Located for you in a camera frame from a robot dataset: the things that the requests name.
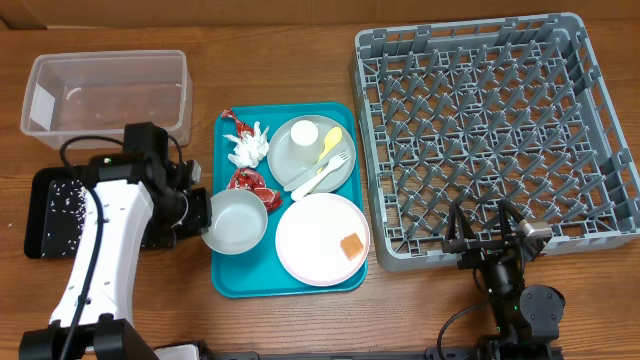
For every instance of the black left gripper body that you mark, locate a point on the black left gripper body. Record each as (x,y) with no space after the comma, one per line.
(197,211)

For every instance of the white plastic fork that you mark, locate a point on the white plastic fork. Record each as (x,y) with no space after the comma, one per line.
(333,164)

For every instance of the orange food cube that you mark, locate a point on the orange food cube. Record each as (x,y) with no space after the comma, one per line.
(352,246)

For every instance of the white plastic cup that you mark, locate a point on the white plastic cup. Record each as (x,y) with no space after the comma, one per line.
(304,140)

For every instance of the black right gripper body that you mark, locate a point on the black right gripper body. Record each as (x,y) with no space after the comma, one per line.
(478,251)

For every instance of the grey plastic dishwasher rack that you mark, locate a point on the grey plastic dishwasher rack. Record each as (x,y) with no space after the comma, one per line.
(474,112)

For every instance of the grey round plate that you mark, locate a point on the grey round plate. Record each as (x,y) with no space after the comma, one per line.
(287,160)

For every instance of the white napkin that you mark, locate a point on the white napkin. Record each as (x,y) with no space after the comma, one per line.
(249,149)

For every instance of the grey plastic knife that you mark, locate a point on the grey plastic knife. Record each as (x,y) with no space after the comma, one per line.
(310,172)

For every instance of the grey bowl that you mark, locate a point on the grey bowl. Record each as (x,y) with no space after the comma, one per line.
(239,221)

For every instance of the clear plastic bin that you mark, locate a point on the clear plastic bin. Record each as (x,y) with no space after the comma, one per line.
(99,93)

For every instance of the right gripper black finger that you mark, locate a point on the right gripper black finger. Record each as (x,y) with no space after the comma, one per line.
(459,227)
(507,212)

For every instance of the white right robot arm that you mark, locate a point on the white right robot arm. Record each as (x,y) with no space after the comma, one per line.
(527,317)

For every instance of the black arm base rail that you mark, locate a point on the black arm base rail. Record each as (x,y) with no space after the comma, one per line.
(340,356)

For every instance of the pink round plate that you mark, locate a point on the pink round plate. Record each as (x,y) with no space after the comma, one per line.
(308,236)

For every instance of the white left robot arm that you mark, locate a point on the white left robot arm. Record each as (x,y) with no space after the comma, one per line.
(133,198)

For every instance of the small red candy wrapper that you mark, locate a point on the small red candy wrapper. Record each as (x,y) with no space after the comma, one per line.
(241,127)

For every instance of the red snack wrapper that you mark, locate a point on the red snack wrapper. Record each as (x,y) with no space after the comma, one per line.
(250,180)

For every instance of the yellow plastic spoon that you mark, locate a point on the yellow plastic spoon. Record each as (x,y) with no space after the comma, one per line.
(332,138)

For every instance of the teal serving tray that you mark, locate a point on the teal serving tray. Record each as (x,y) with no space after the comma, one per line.
(259,272)

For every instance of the black tray with rice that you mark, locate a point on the black tray with rice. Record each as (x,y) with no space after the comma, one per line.
(57,214)

